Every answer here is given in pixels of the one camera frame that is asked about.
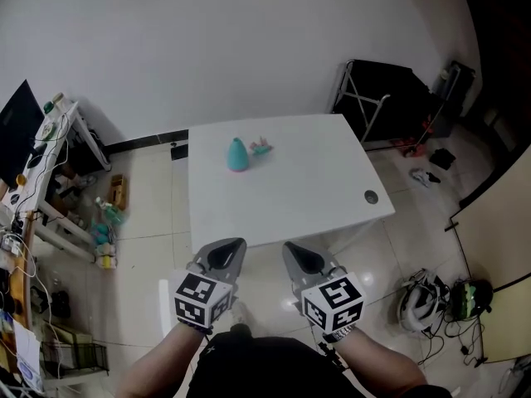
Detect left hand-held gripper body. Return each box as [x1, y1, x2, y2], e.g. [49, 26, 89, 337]
[173, 237, 248, 331]

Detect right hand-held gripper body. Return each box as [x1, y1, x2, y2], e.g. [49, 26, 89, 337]
[282, 240, 368, 335]

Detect teal spray bottle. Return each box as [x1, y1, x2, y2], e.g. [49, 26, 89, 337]
[227, 137, 252, 175]

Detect pink teal spray head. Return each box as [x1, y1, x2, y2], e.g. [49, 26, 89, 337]
[249, 135, 275, 158]

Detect person's left forearm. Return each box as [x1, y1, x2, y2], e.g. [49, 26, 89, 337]
[117, 322, 213, 398]

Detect person's right forearm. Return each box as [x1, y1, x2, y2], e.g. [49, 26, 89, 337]
[330, 328, 429, 398]

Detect yellow bottle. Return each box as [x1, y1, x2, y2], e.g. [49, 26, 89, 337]
[95, 242, 120, 269]

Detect teal round bottle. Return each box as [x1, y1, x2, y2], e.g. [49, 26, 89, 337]
[90, 220, 118, 247]

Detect green spray bottle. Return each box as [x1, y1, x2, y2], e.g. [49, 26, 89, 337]
[93, 196, 127, 226]

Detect silver wrist band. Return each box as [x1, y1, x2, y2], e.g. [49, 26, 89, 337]
[322, 323, 358, 344]

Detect person's white shoe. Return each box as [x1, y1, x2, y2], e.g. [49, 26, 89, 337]
[229, 299, 259, 332]

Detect white headset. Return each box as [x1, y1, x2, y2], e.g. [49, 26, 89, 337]
[397, 268, 451, 334]

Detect person's black shorts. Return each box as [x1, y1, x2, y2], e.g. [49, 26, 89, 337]
[185, 323, 368, 398]

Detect wooden box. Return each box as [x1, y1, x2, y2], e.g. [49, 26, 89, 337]
[108, 173, 129, 211]

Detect black green helmet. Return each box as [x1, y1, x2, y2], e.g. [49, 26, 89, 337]
[450, 278, 494, 322]

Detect red floor item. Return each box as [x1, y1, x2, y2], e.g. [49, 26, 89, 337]
[393, 136, 427, 158]

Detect beige board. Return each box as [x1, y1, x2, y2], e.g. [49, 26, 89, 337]
[445, 145, 531, 365]

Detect black cloth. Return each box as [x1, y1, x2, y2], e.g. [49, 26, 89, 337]
[428, 148, 457, 171]

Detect black folding rack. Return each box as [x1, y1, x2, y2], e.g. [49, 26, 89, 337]
[330, 59, 441, 152]

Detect white side desk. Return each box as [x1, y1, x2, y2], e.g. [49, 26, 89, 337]
[0, 100, 114, 265]

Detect black box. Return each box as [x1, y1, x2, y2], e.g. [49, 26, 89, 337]
[432, 60, 477, 119]

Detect black monitor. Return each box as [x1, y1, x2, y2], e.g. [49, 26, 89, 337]
[0, 79, 46, 191]

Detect dark beaded bracelet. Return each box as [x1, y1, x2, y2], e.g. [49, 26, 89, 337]
[179, 319, 214, 336]

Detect black floor cables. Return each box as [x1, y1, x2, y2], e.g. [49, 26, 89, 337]
[417, 313, 490, 368]

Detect black wire basket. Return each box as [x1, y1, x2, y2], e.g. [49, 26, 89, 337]
[40, 341, 110, 380]

